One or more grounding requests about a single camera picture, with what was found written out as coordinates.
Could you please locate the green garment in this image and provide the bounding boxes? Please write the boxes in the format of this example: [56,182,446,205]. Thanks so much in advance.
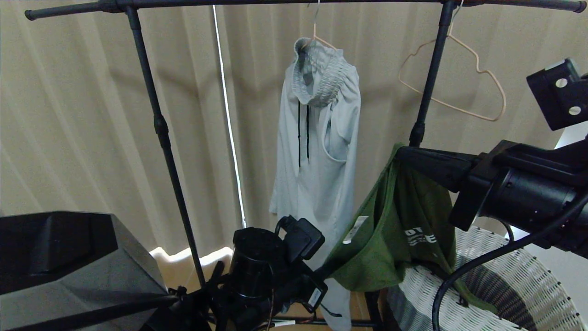
[324,143,499,313]

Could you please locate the beige curtain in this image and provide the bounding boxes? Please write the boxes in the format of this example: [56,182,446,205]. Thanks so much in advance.
[0,0,588,258]

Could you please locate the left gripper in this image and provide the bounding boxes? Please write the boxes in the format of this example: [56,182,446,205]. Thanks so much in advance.
[271,262,329,313]

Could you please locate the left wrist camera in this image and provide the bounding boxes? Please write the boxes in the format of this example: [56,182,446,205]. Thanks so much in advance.
[275,216,326,263]

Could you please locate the pale grey shorts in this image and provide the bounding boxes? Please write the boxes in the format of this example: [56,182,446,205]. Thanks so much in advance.
[269,38,361,331]

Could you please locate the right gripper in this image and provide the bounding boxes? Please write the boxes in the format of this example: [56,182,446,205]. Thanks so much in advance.
[448,138,588,258]

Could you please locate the pink clothes hanger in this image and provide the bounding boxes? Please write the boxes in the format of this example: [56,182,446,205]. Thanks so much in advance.
[301,0,338,50]
[398,0,507,122]

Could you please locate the black cable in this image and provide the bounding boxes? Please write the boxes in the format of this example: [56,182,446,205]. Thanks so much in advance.
[432,193,588,331]

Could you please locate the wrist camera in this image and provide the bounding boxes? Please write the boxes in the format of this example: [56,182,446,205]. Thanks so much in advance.
[275,216,326,263]
[526,58,588,131]

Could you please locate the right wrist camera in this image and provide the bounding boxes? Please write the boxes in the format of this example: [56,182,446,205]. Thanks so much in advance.
[526,58,588,131]

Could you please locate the black clothes rack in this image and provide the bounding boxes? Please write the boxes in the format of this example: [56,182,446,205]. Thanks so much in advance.
[24,0,588,331]

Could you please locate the white laundry basket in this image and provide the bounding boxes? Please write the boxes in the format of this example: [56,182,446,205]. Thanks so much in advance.
[386,225,584,331]

